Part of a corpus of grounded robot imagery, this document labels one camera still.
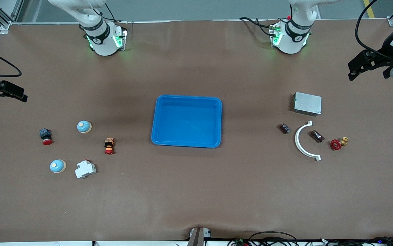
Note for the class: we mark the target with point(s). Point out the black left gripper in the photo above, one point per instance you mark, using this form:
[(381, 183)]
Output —
[(384, 55)]

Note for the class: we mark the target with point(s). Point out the blue bell cream button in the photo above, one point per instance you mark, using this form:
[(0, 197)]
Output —
[(84, 126), (57, 166)]

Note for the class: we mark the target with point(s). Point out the dark brown rectangular component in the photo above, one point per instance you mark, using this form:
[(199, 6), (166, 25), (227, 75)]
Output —
[(317, 136)]

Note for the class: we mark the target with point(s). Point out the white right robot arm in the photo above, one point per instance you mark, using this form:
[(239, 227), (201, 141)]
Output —
[(104, 42)]

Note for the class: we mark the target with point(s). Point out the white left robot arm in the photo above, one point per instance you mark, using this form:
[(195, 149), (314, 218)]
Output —
[(290, 42)]

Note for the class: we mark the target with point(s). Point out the blue plastic tray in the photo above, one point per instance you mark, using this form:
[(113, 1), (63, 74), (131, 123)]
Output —
[(186, 121)]

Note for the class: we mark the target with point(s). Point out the red mushroom button black body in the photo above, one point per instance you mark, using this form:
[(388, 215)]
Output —
[(46, 136)]

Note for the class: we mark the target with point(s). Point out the grey metal box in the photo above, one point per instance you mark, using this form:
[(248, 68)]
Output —
[(307, 104)]

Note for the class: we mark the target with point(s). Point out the white circuit breaker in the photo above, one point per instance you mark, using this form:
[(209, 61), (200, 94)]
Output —
[(85, 169)]

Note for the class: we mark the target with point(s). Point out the brown paper table cover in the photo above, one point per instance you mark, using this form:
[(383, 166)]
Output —
[(196, 188)]

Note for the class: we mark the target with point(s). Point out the white curved plastic bracket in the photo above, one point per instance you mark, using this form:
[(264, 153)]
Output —
[(296, 139)]

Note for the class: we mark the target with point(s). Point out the red orange push button switch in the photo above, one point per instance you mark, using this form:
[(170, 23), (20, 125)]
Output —
[(109, 146)]

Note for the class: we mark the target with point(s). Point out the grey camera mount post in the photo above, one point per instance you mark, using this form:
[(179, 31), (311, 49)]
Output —
[(196, 239)]

